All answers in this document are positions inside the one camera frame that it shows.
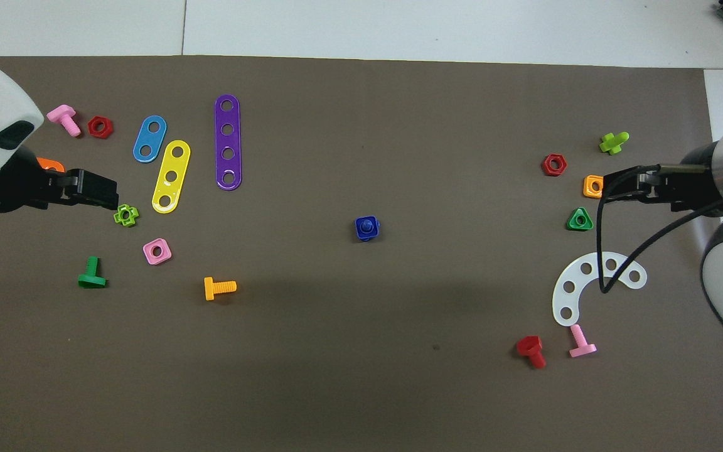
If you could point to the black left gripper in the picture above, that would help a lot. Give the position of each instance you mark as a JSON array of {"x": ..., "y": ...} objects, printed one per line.
[{"x": 16, "y": 185}]

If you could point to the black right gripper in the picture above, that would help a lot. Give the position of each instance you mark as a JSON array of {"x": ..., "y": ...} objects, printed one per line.
[{"x": 694, "y": 185}]

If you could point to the blue plastic bolt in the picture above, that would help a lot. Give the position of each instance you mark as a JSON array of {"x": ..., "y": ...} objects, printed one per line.
[{"x": 367, "y": 224}]

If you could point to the blue square nut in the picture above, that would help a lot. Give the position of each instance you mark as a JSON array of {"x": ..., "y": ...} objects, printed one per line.
[{"x": 359, "y": 230}]

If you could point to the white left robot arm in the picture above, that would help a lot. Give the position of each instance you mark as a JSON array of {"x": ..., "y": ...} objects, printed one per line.
[{"x": 4, "y": 100}]

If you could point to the orange square nut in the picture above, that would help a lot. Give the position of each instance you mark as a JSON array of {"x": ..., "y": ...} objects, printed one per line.
[{"x": 587, "y": 189}]

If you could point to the green cross-shaped nut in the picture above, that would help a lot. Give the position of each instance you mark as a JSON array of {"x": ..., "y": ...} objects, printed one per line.
[{"x": 133, "y": 215}]

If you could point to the lime green plastic bolt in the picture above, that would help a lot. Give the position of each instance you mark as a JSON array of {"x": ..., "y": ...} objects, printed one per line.
[{"x": 609, "y": 145}]

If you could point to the orange heart-shaped plate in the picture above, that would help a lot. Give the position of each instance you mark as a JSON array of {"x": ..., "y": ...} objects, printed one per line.
[{"x": 53, "y": 164}]

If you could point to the red hexagonal plastic nut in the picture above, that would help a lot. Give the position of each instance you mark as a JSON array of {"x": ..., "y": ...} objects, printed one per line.
[
  {"x": 93, "y": 132},
  {"x": 546, "y": 170}
]

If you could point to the green triangular nut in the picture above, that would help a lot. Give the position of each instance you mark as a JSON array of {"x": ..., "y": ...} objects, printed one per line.
[{"x": 572, "y": 226}]

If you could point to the blue two-hole strip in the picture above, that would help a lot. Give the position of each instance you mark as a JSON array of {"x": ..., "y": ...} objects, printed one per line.
[{"x": 150, "y": 139}]

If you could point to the yellow three-hole strip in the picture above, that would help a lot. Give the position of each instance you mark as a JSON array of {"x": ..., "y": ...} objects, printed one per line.
[{"x": 174, "y": 164}]

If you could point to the pink plastic bolt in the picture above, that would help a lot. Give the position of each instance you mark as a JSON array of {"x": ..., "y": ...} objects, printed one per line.
[
  {"x": 61, "y": 115},
  {"x": 582, "y": 350}
]

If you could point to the pink square nut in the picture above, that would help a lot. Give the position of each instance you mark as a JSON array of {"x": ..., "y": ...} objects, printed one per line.
[{"x": 148, "y": 258}]

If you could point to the dark green plastic bolt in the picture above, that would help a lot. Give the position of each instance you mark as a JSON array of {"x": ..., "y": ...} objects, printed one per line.
[{"x": 91, "y": 281}]

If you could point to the white curved five-hole strip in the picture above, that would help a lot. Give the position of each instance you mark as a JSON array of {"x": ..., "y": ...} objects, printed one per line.
[{"x": 577, "y": 277}]

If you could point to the purple four-hole strip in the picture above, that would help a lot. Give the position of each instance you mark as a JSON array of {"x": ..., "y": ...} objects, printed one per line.
[{"x": 228, "y": 142}]

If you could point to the orange plastic bolt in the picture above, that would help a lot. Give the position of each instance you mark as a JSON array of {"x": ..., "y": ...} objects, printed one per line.
[{"x": 209, "y": 289}]

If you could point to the red plastic bolt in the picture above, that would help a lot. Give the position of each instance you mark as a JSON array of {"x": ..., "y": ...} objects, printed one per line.
[{"x": 530, "y": 345}]

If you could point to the brown table mat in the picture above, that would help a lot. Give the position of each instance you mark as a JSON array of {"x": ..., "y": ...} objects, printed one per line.
[{"x": 361, "y": 351}]

